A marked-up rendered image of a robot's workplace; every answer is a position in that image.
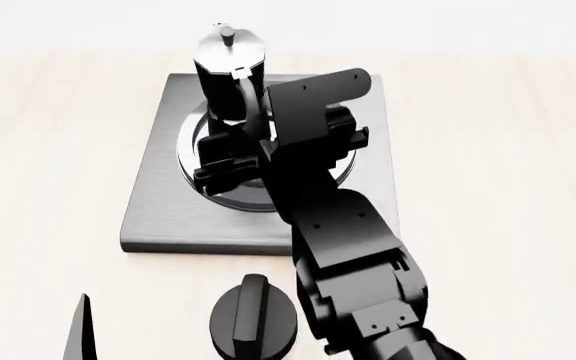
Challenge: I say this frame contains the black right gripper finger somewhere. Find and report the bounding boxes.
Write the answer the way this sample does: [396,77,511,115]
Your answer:
[194,128,265,197]
[324,105,372,152]

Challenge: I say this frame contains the black and silver moka pot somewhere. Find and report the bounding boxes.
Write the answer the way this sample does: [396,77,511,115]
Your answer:
[194,22,276,138]

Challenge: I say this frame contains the round black stove burner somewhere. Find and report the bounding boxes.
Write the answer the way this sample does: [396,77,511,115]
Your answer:
[177,99,360,214]

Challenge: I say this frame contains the grey square stove plate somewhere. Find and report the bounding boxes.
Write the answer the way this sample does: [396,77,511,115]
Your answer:
[119,72,402,258]

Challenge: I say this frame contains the round black stove knob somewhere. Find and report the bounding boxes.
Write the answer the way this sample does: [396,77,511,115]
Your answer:
[208,273,300,360]

